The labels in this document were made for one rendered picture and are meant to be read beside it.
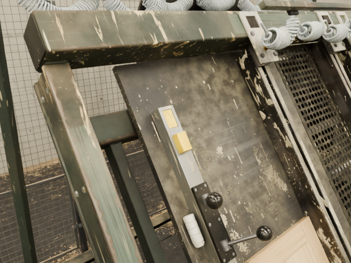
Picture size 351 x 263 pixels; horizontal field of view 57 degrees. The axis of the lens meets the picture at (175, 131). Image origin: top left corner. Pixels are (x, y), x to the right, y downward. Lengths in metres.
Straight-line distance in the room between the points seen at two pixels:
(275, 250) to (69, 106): 0.69
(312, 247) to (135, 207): 0.60
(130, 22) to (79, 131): 0.31
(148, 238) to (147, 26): 0.54
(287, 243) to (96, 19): 0.81
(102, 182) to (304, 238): 0.68
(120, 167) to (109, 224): 0.19
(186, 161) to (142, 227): 0.20
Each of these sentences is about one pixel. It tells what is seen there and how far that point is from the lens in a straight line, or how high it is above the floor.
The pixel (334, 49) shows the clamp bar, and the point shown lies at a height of 1.81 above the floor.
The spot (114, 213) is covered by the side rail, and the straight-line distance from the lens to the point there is 0.70.
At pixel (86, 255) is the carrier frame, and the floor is 0.78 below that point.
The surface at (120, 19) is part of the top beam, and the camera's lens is 0.84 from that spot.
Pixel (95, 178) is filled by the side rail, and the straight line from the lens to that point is 0.70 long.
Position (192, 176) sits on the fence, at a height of 1.55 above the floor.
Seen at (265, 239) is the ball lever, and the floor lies 1.44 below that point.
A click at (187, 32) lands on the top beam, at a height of 1.90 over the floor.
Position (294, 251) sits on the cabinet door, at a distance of 1.09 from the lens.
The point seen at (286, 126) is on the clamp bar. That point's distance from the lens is 1.12.
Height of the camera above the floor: 1.90
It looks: 17 degrees down
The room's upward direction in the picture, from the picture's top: 3 degrees counter-clockwise
